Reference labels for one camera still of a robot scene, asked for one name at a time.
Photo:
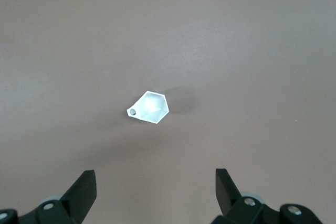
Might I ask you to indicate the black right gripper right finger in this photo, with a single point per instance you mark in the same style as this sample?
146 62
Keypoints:
228 197

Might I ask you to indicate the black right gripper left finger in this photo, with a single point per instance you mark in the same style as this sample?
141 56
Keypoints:
78 197

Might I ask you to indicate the white faceted plastic cup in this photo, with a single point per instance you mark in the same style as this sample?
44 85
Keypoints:
152 108

